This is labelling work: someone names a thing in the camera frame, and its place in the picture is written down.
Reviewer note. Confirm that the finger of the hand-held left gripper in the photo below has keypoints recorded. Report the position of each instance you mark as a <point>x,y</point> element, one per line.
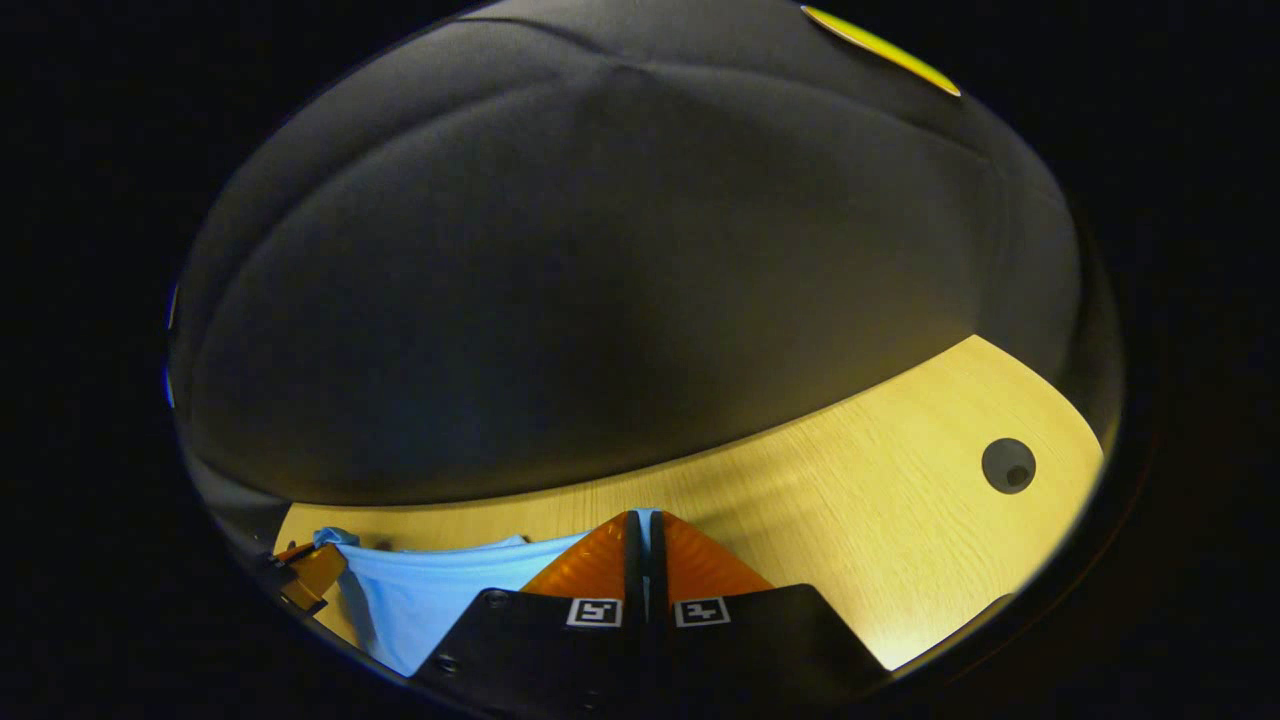
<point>315,575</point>

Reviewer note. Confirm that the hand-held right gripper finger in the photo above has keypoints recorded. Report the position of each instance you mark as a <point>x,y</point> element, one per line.
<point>657,565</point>
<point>633,570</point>

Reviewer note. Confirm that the light blue T-shirt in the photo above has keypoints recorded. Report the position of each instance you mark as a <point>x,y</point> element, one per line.
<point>430,600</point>

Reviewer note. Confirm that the black backdrop cloth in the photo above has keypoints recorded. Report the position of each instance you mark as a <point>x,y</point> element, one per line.
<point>600,300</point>

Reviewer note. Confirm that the round black table grommet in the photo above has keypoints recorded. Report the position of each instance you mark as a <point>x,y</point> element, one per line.
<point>1008,465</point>

